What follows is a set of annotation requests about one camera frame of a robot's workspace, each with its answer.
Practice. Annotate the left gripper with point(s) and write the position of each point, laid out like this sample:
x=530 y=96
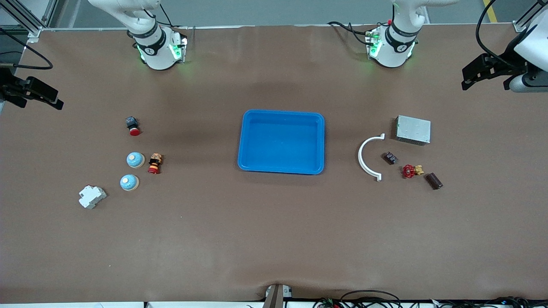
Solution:
x=510 y=63

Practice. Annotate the blue dome call bell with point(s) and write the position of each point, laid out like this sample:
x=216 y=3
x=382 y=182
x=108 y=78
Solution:
x=135 y=160
x=129 y=182

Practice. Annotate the long brown electrolytic capacitor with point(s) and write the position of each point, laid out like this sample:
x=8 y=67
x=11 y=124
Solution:
x=433 y=181

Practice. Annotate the small black connector block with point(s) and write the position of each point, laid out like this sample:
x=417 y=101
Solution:
x=389 y=158

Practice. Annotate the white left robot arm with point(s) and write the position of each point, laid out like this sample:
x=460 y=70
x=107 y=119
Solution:
x=396 y=51

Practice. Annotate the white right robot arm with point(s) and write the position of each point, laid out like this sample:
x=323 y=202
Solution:
x=156 y=51

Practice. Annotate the blue plastic tray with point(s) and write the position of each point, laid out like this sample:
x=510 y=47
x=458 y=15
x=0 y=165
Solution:
x=280 y=143

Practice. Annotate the black red emergency stop button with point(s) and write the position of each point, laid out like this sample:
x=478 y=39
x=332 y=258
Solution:
x=132 y=125

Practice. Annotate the silver metal power supply box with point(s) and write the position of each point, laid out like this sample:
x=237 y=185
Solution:
x=413 y=129

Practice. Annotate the white circuit breaker block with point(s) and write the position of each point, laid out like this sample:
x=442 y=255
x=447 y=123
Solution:
x=91 y=196

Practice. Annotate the white semicircular pipe clamp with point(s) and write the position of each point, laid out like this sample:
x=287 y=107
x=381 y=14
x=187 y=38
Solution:
x=360 y=157

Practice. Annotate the brown table cover mat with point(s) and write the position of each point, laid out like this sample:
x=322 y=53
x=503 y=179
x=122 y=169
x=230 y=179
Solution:
x=274 y=235

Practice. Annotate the aluminium frame profile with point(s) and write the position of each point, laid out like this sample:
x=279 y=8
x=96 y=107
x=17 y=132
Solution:
x=520 y=27
x=34 y=33

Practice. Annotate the red orange push button switch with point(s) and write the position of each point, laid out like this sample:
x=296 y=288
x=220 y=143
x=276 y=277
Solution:
x=154 y=164

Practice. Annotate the grey table edge bracket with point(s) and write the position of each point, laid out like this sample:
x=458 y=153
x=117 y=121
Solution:
x=274 y=299

